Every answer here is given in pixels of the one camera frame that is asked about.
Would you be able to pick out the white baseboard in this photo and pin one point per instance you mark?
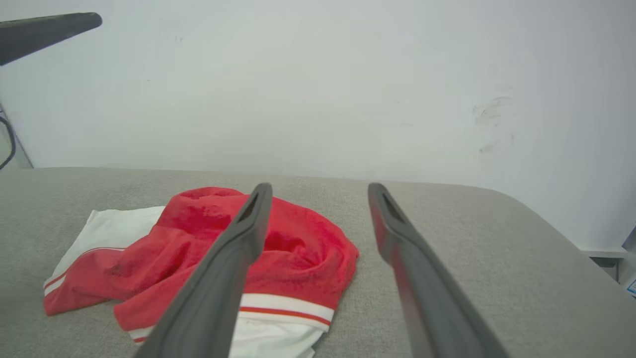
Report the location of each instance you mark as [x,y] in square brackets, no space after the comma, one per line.
[603,253]

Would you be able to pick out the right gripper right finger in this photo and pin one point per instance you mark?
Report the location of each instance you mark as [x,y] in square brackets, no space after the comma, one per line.
[427,298]

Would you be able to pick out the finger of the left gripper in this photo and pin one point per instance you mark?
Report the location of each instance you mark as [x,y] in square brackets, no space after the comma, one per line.
[39,35]

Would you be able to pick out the red white basketball jersey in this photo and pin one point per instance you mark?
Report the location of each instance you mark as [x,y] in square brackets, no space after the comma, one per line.
[303,258]

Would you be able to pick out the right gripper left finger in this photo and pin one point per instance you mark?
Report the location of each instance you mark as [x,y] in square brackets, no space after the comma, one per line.
[208,298]

